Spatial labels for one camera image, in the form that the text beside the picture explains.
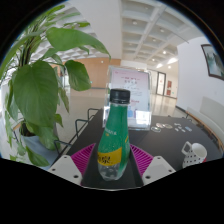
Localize clear acrylic sign stand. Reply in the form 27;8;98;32
102;65;153;131

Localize glass double door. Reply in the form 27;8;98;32
156;71;167;96

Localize white dotted mug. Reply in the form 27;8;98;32
181;141;208;169

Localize dark framed landscape picture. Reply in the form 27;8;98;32
200;43;224;81

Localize grey plant pot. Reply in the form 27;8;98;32
19;131;63;161

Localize green leafy potted plant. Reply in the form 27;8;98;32
0;3;112;168

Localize recessed ceiling lights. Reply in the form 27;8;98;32
131;18;179;68

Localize white cushioned bench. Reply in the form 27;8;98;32
184;96;224;148

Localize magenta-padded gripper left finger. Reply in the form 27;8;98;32
46;143;102;189

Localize green plastic drink bottle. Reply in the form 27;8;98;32
97;88;132;182

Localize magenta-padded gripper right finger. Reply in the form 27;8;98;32
128;143;177;189

